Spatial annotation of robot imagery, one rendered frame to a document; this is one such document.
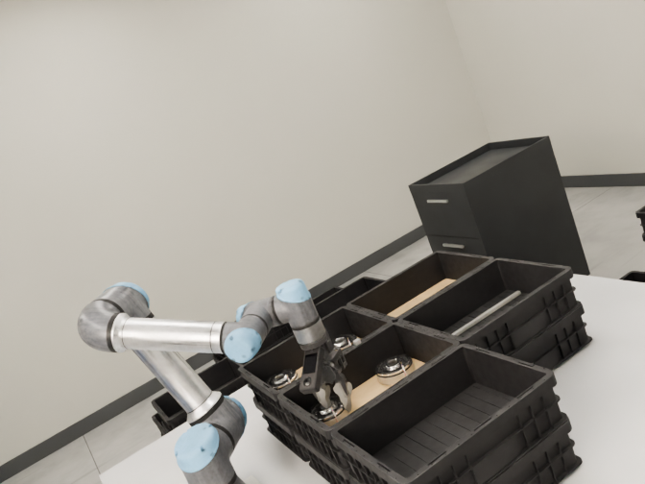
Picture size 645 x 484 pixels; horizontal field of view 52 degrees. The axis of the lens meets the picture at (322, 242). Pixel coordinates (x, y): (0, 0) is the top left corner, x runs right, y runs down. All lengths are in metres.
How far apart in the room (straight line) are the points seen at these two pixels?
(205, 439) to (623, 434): 0.96
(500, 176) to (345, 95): 2.26
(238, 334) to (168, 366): 0.35
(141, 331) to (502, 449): 0.84
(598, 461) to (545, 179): 2.18
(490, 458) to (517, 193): 2.20
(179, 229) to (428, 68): 2.51
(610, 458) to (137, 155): 3.77
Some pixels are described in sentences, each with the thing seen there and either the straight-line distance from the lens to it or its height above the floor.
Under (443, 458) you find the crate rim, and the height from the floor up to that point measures 0.93.
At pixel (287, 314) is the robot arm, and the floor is 1.14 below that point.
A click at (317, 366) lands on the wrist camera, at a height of 1.01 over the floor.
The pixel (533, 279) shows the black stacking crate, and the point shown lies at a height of 0.88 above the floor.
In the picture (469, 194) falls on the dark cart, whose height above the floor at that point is 0.84.
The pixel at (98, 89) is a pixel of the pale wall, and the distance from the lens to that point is 4.70.
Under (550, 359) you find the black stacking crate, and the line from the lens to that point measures 1.86.
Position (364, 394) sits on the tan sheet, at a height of 0.83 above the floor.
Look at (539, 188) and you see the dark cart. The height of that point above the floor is 0.68.
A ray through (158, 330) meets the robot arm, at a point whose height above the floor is 1.24.
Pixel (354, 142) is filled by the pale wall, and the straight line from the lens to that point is 5.32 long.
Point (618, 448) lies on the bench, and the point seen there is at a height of 0.70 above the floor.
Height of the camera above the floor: 1.66
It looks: 14 degrees down
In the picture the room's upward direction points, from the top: 22 degrees counter-clockwise
